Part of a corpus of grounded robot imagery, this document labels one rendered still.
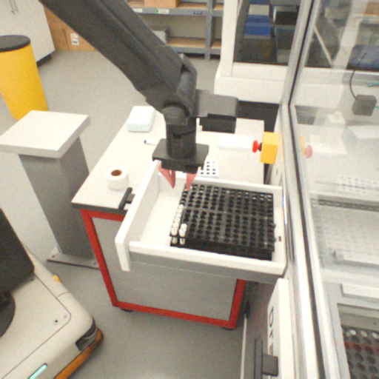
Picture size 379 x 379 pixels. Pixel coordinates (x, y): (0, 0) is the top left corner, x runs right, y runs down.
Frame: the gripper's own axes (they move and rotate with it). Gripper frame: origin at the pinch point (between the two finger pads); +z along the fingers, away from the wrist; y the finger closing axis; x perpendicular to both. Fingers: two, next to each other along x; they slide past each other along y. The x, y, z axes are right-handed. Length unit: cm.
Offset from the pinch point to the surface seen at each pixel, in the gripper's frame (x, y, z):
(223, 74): -81, 3, 8
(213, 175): -27.0, -3.6, 18.7
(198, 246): 6.9, -5.7, 10.9
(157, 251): 11.8, 2.1, 8.8
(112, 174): -21.0, 28.3, 20.1
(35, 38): -294, 259, 77
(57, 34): -362, 274, 92
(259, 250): 5.3, -18.8, 10.3
